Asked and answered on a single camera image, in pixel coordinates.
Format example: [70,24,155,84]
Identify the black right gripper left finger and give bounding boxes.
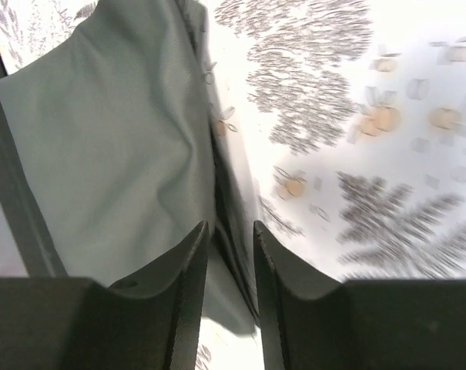
[0,222,209,369]

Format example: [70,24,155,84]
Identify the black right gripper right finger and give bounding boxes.
[253,221,466,370]

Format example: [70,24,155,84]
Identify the floral patterned table mat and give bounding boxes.
[0,1,466,369]

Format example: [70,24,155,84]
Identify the dark grey t shirt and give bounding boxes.
[0,1,255,335]

